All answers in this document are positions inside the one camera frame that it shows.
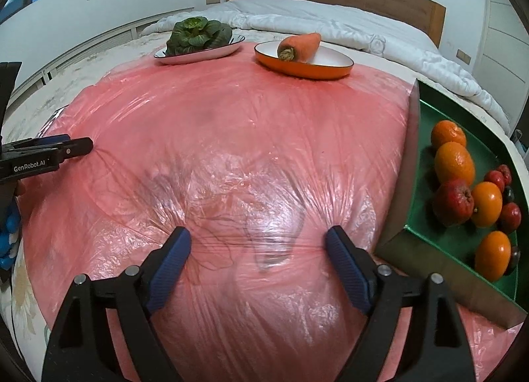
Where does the white wardrobe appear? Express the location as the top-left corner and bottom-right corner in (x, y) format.
(475, 0), (529, 94)

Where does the white slatted wall cabinet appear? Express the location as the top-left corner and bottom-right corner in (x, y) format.
(0, 8), (195, 118)

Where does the white duvet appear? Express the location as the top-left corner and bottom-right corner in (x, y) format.
(141, 0), (511, 135)

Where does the orange enamel plate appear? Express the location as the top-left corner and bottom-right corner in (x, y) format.
(254, 40), (354, 81)

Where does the carrot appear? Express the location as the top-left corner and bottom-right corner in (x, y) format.
(277, 32), (322, 64)

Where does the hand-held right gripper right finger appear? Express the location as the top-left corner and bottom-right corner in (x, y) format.
(325, 225), (478, 382)

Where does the green cardboard box tray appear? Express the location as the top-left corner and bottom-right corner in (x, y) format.
(375, 78), (529, 329)

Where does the large orange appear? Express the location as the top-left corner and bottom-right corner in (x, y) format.
(434, 141), (476, 185)

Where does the person's left hand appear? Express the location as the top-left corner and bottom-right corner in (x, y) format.
(0, 184), (26, 271)

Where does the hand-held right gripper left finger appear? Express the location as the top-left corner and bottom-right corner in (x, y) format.
(41, 226), (193, 382)

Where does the pink plastic sheet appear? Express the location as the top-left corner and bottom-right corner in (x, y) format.
(22, 41), (521, 382)

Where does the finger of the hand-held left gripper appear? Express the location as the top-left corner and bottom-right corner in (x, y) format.
(54, 137), (94, 158)
(4, 134), (71, 152)

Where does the green leafy vegetable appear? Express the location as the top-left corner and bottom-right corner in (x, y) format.
(165, 17), (233, 56)

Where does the medium orange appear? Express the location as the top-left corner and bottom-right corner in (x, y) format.
(431, 120), (468, 150)

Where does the small orange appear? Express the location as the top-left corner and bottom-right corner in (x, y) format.
(474, 231), (512, 282)
(470, 181), (504, 228)

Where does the white plate with dark rim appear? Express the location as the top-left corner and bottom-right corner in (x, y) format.
(154, 34), (246, 65)

